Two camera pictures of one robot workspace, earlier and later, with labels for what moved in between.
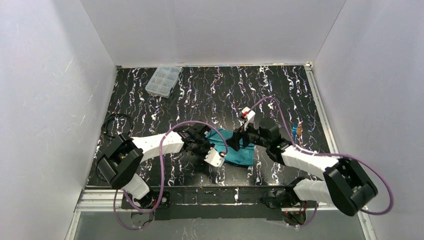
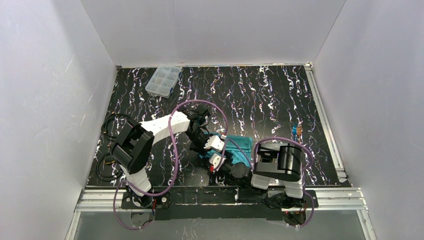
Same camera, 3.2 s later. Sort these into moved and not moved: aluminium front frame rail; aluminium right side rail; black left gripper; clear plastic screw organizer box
Moved: black left gripper
Not moved: aluminium front frame rail; aluminium right side rail; clear plastic screw organizer box
